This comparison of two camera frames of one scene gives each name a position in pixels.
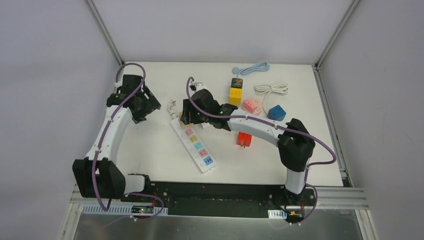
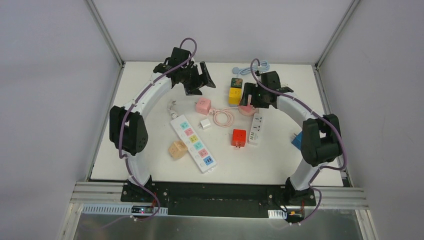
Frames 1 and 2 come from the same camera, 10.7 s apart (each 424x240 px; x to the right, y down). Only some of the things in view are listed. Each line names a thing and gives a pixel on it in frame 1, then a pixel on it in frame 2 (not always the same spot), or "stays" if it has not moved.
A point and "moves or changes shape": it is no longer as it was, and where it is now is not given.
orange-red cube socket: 244,139 moves or changes shape
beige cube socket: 185,126 -> 177,149
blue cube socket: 276,113 moves or changes shape
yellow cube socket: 235,96 stays
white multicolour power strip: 196,147 stays
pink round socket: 252,105 stays
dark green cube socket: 237,83 stays
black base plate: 226,199 stays
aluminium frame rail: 330,199 stays
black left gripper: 145,108 -> 197,78
